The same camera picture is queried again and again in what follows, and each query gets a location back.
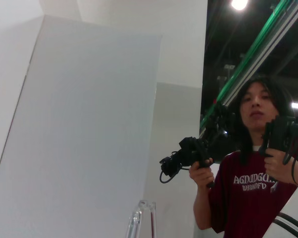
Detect person's right hand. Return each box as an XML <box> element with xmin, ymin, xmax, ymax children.
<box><xmin>188</xmin><ymin>159</ymin><xmax>215</xmax><ymax>189</ymax></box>

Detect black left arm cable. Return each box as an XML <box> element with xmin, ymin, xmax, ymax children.
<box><xmin>274</xmin><ymin>212</ymin><xmax>298</xmax><ymax>235</ymax></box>

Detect person in maroon shirt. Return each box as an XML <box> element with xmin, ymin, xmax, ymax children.
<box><xmin>208</xmin><ymin>77</ymin><xmax>298</xmax><ymax>235</ymax></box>

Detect person's left hand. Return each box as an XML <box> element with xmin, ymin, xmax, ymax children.
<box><xmin>264</xmin><ymin>150</ymin><xmax>298</xmax><ymax>183</ymax></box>

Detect green and aluminium ceiling beam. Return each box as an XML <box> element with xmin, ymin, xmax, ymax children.
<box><xmin>200</xmin><ymin>0</ymin><xmax>298</xmax><ymax>132</ymax></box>

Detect person's right forearm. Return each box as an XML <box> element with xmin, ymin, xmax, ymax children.
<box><xmin>192</xmin><ymin>184</ymin><xmax>214</xmax><ymax>230</ymax></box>

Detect clear plastic glasses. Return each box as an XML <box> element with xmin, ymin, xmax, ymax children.
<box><xmin>125</xmin><ymin>199</ymin><xmax>157</xmax><ymax>238</ymax></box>

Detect black equipment rig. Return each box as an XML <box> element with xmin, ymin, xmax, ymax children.
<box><xmin>200</xmin><ymin>103</ymin><xmax>239</xmax><ymax>164</ymax></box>

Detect black teleoperation handle controller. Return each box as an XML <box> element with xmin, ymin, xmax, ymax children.
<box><xmin>259</xmin><ymin>116</ymin><xmax>298</xmax><ymax>166</ymax></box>
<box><xmin>159</xmin><ymin>136</ymin><xmax>216</xmax><ymax>188</ymax></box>

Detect round ceiling lamp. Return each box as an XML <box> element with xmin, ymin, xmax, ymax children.
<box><xmin>230</xmin><ymin>0</ymin><xmax>249</xmax><ymax>11</ymax></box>

